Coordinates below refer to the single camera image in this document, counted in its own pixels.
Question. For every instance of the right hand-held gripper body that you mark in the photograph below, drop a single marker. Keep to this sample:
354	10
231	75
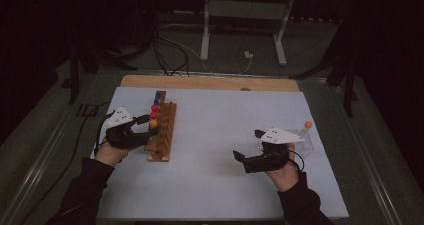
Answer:
283	136

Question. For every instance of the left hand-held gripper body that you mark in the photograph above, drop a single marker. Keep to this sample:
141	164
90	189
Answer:
120	120

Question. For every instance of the orange-capped test tube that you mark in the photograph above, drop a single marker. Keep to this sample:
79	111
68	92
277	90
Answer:
308	124
153	123

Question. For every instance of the wooden test tube rack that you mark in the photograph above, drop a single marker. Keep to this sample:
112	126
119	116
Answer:
165	135

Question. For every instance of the red-capped test tube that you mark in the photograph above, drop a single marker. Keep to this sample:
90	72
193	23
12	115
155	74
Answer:
154	107
153	114

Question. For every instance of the blue-capped test tube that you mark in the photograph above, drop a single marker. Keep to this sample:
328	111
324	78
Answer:
156	102
158	95

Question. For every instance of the clear plastic test tube rack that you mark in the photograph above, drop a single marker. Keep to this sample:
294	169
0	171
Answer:
305	148

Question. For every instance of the person's left hand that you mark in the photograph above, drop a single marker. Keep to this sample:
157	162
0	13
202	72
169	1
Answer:
110	155

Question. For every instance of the person's right hand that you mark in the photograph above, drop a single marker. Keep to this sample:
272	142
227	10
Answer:
286	178

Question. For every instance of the white table mat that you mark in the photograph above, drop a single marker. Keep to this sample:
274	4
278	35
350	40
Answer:
216	135

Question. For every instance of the black stand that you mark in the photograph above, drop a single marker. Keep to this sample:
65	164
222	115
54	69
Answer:
74	75
348	85

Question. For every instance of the white plug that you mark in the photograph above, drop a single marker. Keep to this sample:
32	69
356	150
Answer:
248	55

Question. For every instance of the white metal stand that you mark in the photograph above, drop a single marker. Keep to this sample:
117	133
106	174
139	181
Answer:
205	35

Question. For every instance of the black floor bracket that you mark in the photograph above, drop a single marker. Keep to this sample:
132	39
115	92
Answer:
87	110

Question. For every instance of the grey metal rail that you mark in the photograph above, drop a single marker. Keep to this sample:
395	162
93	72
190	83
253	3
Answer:
40	166
376	185

